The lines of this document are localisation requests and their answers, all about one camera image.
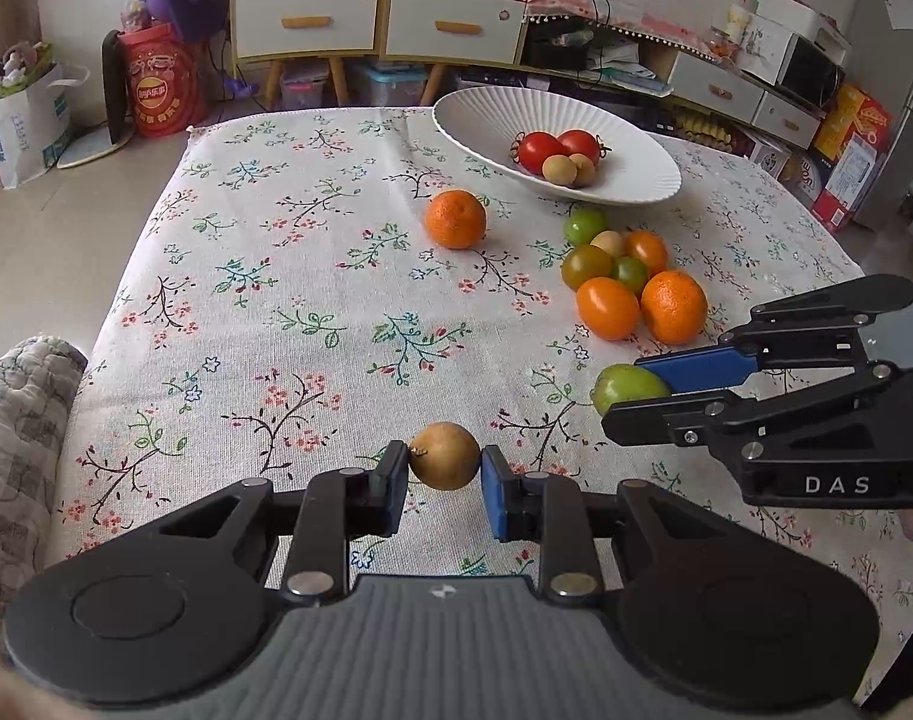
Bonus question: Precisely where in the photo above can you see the beige longan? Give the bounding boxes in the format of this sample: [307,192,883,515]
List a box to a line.
[590,229,626,260]
[409,421,481,491]
[541,154,580,187]
[569,153,596,188]

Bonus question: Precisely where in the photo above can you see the green oval fruit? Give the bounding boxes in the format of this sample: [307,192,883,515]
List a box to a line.
[590,364,671,416]

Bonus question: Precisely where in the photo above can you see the large orange mandarin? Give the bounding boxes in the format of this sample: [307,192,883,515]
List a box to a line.
[639,270,708,346]

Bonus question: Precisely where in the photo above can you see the orange tomato front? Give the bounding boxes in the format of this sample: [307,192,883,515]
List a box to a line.
[575,277,640,341]

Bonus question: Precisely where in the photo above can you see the orange tomato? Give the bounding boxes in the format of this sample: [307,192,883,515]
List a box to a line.
[624,229,669,277]
[575,277,640,341]

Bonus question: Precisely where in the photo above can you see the small dark green tomato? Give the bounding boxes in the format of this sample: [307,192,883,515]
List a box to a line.
[611,255,650,296]

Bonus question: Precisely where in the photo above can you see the orange tomato back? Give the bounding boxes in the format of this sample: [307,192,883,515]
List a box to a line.
[624,229,669,277]

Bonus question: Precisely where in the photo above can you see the olive yellow-green tomato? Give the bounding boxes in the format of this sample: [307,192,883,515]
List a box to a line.
[561,244,612,291]

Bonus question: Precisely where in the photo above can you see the green round fruit back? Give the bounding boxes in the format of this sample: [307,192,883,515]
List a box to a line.
[564,206,609,247]

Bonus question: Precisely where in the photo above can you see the lone orange mandarin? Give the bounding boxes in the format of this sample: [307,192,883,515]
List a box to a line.
[424,188,488,250]

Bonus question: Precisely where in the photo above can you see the red tomato with stem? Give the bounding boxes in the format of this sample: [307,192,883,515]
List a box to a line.
[510,130,567,176]

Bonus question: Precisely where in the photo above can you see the floral tablecloth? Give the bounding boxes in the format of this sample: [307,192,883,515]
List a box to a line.
[47,109,913,684]

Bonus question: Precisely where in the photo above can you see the yellow egg carton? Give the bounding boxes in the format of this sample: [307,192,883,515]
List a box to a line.
[671,107,733,153]

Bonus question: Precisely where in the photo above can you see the white microwave oven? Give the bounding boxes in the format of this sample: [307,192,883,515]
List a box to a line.
[736,13,843,109]

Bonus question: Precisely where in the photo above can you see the quilted cushion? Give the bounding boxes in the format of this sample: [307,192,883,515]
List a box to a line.
[0,337,87,629]

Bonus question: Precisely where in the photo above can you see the low wooden tv bench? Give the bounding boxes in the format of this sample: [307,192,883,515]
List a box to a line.
[527,15,821,149]

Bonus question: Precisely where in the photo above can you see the white ribbed plate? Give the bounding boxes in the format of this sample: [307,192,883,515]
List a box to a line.
[432,86,683,206]

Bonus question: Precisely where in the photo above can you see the clear storage bin blue lid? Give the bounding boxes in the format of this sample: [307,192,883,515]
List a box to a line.
[352,64,427,107]

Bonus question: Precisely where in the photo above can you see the pink cloth on bench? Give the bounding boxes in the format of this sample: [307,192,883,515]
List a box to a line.
[516,0,719,60]

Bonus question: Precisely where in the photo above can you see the red snack bucket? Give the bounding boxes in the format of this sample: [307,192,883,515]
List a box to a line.
[120,23,208,138]

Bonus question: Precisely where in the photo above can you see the white paper shopping bag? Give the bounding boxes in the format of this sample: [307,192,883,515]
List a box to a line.
[0,64,91,190]

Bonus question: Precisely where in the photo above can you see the wooden cabinet with drawers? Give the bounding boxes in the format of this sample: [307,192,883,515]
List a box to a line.
[229,0,527,109]

